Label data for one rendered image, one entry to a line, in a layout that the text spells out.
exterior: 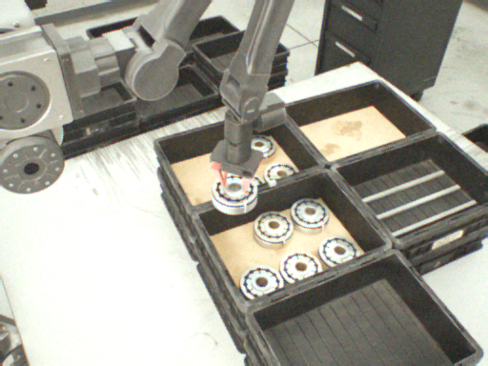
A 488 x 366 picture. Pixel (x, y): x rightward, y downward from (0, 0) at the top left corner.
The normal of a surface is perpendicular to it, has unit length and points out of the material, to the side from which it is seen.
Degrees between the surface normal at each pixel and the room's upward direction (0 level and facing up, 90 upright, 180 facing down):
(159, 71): 93
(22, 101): 90
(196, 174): 0
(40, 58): 90
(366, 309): 0
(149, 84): 93
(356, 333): 0
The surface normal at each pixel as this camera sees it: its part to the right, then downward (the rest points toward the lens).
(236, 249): 0.03, -0.71
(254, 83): 0.48, 0.65
